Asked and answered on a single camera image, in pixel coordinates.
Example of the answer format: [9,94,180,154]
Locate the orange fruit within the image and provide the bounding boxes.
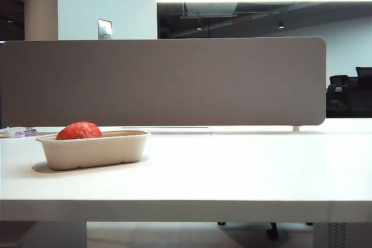
[55,121,103,140]

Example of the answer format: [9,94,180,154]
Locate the beige paper lunchbox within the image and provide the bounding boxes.
[35,130,152,171]

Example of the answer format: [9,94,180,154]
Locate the grey fabric desk divider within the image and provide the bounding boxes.
[0,37,327,128]

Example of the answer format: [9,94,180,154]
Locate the red led sign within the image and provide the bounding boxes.
[231,17,252,26]

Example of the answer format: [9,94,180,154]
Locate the black chair caster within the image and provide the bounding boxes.
[267,223,279,241]

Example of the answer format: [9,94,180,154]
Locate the black sofa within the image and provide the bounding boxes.
[325,75,372,119]

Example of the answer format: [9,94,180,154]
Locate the white purple packet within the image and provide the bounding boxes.
[8,127,37,138]

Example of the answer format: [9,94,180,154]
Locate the beige round column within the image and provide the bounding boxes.
[24,0,59,41]

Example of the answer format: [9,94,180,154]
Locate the black cushion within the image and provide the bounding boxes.
[355,67,372,88]

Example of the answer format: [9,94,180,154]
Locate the perforated white table leg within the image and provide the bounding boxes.
[315,222,372,248]

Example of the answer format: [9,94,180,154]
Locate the metal wall plate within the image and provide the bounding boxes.
[97,18,113,41]

